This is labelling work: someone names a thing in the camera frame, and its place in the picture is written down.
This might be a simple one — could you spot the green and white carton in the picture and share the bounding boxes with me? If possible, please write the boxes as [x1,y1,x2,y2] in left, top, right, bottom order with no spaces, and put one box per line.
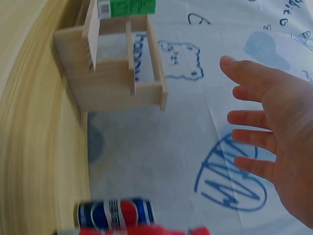
[97,0,157,19]

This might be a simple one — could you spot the blue soda can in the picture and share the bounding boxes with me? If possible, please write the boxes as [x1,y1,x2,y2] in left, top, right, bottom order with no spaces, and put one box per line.
[74,197,156,230]

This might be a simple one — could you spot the person's right hand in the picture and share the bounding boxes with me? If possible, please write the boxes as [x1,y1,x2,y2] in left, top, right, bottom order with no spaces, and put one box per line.
[220,55,313,228]

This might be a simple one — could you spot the wooden shelf rack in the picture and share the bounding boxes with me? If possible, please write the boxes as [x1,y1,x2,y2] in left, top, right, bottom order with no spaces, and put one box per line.
[53,0,169,113]

